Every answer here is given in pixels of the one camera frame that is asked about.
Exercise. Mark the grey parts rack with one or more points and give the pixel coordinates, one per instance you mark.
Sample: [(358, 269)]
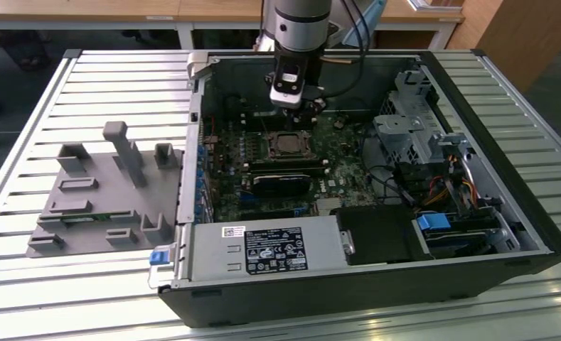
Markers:
[(99, 177)]

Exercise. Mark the black PC case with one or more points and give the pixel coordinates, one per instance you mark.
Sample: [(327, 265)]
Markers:
[(308, 302)]

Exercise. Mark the blue case latch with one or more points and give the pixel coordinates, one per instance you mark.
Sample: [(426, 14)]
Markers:
[(160, 257)]

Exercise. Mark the wooden cabinet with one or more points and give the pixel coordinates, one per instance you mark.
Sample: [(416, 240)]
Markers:
[(522, 35)]

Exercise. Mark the pale blue teach pendant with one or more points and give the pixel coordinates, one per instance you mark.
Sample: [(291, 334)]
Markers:
[(372, 21)]

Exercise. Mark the silver finned heat sink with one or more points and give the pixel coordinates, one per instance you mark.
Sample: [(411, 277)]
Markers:
[(330, 206)]

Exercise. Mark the black plastic drive cover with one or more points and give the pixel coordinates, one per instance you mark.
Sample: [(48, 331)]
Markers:
[(379, 234)]

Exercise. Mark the blue disk carrier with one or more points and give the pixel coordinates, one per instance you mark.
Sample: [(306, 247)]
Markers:
[(432, 223)]

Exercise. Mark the black RAM slot bank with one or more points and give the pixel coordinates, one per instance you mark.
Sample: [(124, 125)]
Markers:
[(270, 122), (284, 166)]

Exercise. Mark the black graphics card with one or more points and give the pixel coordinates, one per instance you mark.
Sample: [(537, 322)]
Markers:
[(279, 186)]

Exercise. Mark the wooden desk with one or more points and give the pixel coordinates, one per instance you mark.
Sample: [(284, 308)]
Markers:
[(95, 7)]

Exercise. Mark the silver power supply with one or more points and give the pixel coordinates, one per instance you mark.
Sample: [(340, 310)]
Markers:
[(213, 248)]

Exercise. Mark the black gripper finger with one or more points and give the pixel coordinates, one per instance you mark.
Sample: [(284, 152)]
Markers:
[(298, 119), (318, 113)]

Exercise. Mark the green RAM stick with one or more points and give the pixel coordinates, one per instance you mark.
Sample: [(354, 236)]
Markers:
[(101, 216)]

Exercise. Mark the metal disk bay cage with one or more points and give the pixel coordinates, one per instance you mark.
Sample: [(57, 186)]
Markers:
[(394, 142)]

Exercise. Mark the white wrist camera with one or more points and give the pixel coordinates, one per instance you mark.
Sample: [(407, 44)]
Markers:
[(287, 89)]

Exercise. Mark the CPU socket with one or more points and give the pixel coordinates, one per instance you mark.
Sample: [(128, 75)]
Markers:
[(270, 156)]

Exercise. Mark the green motherboard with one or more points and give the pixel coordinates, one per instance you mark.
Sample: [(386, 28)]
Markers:
[(342, 170)]

